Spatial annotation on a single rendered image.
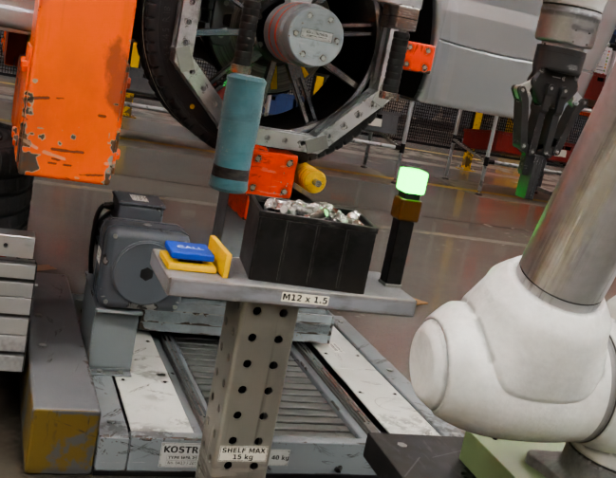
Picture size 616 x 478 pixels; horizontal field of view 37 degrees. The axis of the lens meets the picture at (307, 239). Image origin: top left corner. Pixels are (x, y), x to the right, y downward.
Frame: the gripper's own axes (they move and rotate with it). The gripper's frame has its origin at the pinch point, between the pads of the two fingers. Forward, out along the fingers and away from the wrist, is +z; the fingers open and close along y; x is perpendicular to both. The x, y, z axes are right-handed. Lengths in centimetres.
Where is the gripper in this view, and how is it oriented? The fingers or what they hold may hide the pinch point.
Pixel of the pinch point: (529, 175)
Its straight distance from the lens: 148.2
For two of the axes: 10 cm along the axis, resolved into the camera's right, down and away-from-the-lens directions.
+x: -3.1, -2.7, 9.1
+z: -2.0, 9.6, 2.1
